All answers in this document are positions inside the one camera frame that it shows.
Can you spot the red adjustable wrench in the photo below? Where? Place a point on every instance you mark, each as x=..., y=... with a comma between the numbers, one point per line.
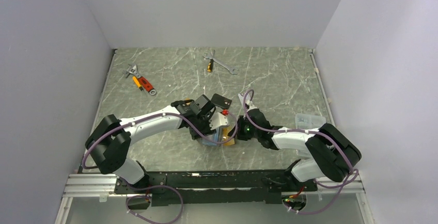
x=147, y=86

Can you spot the grey card holder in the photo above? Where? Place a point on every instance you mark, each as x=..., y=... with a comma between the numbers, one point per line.
x=213, y=137

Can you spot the black base frame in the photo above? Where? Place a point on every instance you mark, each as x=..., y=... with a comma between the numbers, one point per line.
x=173, y=196

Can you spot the silver open-end wrench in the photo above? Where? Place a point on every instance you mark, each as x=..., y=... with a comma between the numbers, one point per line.
x=211, y=55

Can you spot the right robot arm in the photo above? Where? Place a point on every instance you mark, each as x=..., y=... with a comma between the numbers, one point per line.
x=326, y=151

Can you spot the orange utility knife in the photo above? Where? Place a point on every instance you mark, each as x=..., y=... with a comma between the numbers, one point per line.
x=137, y=83

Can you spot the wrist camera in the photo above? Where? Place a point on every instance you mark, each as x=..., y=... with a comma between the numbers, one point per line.
x=218, y=120
x=249, y=105

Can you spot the clear plastic screw box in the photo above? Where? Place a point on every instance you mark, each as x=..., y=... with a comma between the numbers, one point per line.
x=307, y=121

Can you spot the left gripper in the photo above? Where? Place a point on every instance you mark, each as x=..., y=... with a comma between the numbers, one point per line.
x=207, y=130

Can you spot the aluminium rail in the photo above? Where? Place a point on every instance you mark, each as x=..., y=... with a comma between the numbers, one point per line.
x=103, y=185

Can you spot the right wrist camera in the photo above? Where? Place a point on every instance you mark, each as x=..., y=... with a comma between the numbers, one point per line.
x=249, y=105

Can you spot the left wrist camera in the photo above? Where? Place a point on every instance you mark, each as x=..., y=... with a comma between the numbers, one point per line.
x=218, y=120

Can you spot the silver credit card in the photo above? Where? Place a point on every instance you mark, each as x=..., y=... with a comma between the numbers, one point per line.
x=241, y=97

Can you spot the black credit card stack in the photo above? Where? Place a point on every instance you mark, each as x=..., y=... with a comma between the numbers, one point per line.
x=221, y=101

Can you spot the yellow black screwdriver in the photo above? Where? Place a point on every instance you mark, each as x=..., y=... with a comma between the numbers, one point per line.
x=210, y=65

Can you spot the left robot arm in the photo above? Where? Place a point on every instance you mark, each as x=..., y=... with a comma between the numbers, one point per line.
x=109, y=143

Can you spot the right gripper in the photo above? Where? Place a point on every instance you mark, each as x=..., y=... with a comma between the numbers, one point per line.
x=241, y=121

